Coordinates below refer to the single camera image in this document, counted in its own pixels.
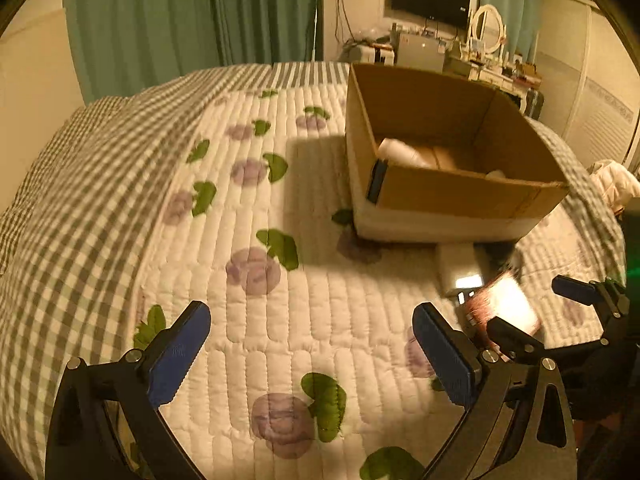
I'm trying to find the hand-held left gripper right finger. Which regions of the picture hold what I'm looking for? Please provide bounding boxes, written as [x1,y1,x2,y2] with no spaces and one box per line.
[411,302,581,480]

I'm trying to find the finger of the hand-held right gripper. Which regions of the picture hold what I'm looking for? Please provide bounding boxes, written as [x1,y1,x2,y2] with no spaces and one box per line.
[486,316,547,362]
[551,274,632,322]

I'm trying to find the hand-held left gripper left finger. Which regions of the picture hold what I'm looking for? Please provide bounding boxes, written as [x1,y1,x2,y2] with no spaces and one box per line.
[45,300,212,480]

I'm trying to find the brown and white small box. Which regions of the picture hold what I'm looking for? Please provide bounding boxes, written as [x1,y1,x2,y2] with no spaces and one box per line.
[457,270,544,357]

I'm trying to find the cardboard box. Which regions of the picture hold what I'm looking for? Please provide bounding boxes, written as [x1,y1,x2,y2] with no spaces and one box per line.
[344,62,571,244]

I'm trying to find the white power bank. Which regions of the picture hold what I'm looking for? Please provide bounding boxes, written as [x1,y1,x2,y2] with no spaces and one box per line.
[434,243,487,298]

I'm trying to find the pale crumpled cloth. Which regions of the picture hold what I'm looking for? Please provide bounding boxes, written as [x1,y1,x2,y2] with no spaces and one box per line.
[587,158,640,213]

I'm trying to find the floral quilted blanket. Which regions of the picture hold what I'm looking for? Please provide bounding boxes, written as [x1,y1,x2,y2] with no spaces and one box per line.
[127,60,623,480]

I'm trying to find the black and blue flat item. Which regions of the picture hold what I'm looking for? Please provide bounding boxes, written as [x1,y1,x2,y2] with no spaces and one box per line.
[366,158,390,205]

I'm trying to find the white cylindrical bottle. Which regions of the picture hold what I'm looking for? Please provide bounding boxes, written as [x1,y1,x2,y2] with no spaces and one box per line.
[377,137,437,169]

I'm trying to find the white wardrobe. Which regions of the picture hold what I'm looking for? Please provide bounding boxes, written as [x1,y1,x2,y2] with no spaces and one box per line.
[529,0,640,163]

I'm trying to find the white dressing table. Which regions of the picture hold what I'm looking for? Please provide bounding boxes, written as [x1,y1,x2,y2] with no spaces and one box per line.
[444,49,545,117]

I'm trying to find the white oval vanity mirror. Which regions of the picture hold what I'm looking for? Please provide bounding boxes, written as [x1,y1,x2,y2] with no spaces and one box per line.
[469,4,507,57]

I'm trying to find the silver case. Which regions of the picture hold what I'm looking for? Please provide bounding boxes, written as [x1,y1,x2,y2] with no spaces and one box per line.
[396,33,446,72]

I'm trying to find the wide green curtain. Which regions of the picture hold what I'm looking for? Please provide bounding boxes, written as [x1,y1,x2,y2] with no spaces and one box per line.
[62,0,324,104]

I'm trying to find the hanging wall cables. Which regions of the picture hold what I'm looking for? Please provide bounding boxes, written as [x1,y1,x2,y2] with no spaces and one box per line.
[334,0,352,43]

